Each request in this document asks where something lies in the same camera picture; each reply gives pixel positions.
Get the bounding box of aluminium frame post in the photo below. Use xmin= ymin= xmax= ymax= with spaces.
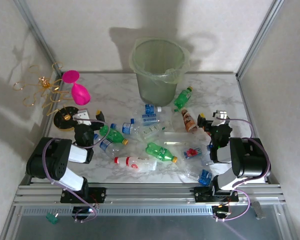
xmin=235 ymin=0 xmax=285 ymax=80
xmin=13 ymin=0 xmax=65 ymax=77

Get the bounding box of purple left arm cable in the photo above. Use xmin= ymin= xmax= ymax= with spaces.
xmin=41 ymin=119 xmax=107 ymax=223

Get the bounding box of green bottle yellow cap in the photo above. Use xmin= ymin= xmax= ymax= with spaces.
xmin=173 ymin=86 xmax=194 ymax=110

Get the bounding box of small clear bottle green collar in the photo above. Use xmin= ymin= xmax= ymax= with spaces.
xmin=171 ymin=107 xmax=185 ymax=131

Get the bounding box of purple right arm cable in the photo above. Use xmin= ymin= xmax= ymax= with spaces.
xmin=213 ymin=117 xmax=272 ymax=223

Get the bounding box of green bottle orange cap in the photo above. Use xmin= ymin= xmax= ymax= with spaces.
xmin=99 ymin=125 xmax=130 ymax=146
xmin=144 ymin=141 xmax=179 ymax=163

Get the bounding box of slotted grey cable duct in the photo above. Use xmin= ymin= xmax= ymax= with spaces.
xmin=21 ymin=206 xmax=215 ymax=216

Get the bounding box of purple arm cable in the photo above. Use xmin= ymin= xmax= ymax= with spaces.
xmin=213 ymin=117 xmax=272 ymax=223
xmin=41 ymin=119 xmax=107 ymax=223

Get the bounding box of large clear plastic bottle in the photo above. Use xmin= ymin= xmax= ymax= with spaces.
xmin=159 ymin=131 xmax=208 ymax=151

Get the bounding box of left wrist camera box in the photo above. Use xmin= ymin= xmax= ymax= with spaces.
xmin=72 ymin=107 xmax=92 ymax=126

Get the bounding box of crushed bottle blue label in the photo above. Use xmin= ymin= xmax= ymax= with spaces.
xmin=179 ymin=168 xmax=214 ymax=186

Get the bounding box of aluminium front rail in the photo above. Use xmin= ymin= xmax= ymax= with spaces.
xmin=12 ymin=183 xmax=287 ymax=208

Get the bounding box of pink plastic wine glass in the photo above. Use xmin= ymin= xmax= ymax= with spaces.
xmin=61 ymin=69 xmax=92 ymax=106

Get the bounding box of green translucent trash bin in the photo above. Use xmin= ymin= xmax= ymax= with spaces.
xmin=132 ymin=37 xmax=188 ymax=107

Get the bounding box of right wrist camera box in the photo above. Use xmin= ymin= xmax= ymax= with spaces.
xmin=212 ymin=109 xmax=230 ymax=126

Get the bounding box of brown coffee drink bottle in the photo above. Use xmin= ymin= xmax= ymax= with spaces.
xmin=181 ymin=107 xmax=198 ymax=133

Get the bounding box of white label bottle red cap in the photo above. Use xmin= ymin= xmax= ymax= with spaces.
xmin=114 ymin=156 xmax=158 ymax=173

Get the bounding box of clear bottle green label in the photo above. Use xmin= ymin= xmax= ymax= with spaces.
xmin=139 ymin=121 xmax=173 ymax=138

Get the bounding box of clear bottle red flower label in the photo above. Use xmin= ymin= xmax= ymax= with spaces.
xmin=181 ymin=146 xmax=212 ymax=161

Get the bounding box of gold wire stand black base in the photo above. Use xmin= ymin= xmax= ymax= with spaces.
xmin=12 ymin=61 xmax=87 ymax=132

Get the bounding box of pepsi label bottle blue cap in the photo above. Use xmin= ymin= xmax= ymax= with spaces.
xmin=93 ymin=133 xmax=126 ymax=159

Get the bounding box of aluminium table side rail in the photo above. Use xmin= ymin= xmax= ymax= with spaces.
xmin=236 ymin=73 xmax=271 ymax=185

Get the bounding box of grey metal bracket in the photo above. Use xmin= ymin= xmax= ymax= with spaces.
xmin=249 ymin=201 xmax=266 ymax=221

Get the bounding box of blue label bottle white cap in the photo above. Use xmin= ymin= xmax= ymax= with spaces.
xmin=137 ymin=103 xmax=163 ymax=117

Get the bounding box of green terminal connector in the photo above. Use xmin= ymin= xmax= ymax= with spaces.
xmin=45 ymin=212 xmax=60 ymax=225

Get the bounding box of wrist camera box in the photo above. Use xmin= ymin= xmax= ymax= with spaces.
xmin=212 ymin=109 xmax=230 ymax=126
xmin=72 ymin=107 xmax=92 ymax=126

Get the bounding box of clear bottle blue barcode label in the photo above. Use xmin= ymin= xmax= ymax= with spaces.
xmin=109 ymin=121 xmax=142 ymax=136

